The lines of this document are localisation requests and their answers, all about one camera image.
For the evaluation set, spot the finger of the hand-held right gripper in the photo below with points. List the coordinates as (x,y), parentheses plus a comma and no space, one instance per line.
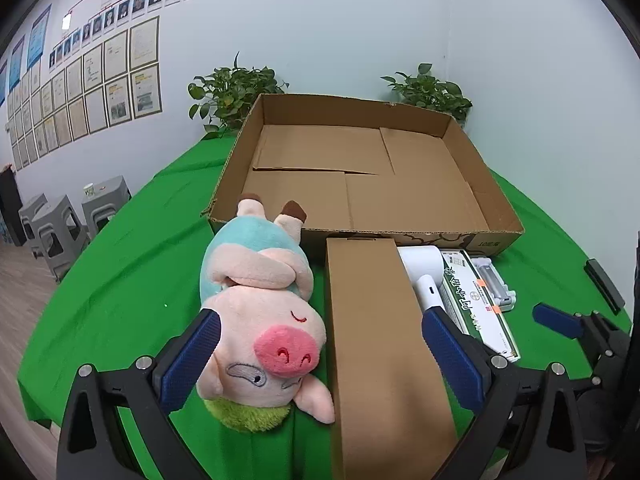
(605,282)
(557,320)

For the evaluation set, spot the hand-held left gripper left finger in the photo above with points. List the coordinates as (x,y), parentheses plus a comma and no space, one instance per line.
(190,355)

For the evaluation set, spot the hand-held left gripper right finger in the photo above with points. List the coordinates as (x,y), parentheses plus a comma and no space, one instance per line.
(452,360)

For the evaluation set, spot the green and white box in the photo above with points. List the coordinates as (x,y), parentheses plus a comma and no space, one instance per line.
(475,310)

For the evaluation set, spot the white plastic device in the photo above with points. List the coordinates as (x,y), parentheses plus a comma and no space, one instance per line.
(492,280)

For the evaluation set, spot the long brown cardboard box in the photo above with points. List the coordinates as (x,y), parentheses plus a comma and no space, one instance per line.
(375,335)

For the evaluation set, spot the pink plush pig toy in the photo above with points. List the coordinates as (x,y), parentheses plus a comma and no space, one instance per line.
(250,280)

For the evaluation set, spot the white hair dryer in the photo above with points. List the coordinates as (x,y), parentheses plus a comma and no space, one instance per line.
(420,262)

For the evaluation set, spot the large cardboard box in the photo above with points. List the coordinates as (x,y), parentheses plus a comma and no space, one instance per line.
(400,180)

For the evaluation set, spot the grey plastic stool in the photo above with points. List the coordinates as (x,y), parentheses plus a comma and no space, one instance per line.
(60,240)
(107,200)
(32,220)

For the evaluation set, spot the white paper cup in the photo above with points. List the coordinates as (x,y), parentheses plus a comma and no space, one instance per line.
(90,191)

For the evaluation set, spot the black cabinet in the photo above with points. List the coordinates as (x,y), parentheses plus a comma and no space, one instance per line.
(10,205)

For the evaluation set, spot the small green potted plant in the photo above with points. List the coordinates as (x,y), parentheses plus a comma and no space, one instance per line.
(430,92)

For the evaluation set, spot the bushy green potted plant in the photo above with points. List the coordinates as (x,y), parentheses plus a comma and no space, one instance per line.
(232,92)

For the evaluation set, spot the group of framed wall certificates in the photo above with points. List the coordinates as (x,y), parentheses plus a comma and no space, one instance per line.
(100,90)

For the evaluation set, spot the large blue wall poster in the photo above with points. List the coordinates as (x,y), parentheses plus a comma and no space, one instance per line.
(39,35)

